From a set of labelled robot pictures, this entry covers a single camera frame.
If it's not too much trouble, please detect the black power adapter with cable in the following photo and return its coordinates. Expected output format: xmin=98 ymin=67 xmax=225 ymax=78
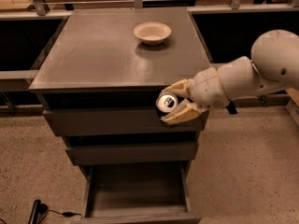
xmin=28 ymin=199 xmax=79 ymax=224

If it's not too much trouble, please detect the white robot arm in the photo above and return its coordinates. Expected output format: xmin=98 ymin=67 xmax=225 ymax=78
xmin=161 ymin=30 xmax=299 ymax=125

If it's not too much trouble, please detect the grey middle drawer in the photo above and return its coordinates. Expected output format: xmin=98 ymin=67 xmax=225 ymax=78
xmin=66 ymin=142 xmax=198 ymax=165

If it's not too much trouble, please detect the wooden board right edge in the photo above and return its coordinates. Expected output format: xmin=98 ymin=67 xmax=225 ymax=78
xmin=286 ymin=88 xmax=299 ymax=126

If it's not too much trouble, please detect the grey top drawer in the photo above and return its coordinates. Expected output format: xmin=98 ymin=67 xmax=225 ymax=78
xmin=44 ymin=108 xmax=208 ymax=136

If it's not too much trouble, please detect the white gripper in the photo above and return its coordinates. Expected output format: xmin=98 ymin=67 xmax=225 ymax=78
xmin=161 ymin=67 xmax=230 ymax=125

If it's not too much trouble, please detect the white paper bowl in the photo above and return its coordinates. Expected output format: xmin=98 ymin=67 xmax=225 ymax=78
xmin=134 ymin=22 xmax=172 ymax=46

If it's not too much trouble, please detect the grey metal railing frame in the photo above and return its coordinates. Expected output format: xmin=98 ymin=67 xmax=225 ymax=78
xmin=0 ymin=0 xmax=298 ymax=94

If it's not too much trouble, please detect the dark pepsi can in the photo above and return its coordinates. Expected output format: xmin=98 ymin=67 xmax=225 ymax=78
xmin=156 ymin=92 xmax=178 ymax=113

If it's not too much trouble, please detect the grey drawer cabinet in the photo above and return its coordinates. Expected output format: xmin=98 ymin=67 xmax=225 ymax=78
xmin=28 ymin=7 xmax=220 ymax=176

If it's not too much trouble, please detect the grey open bottom drawer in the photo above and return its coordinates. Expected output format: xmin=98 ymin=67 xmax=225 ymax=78
xmin=71 ymin=161 xmax=200 ymax=224

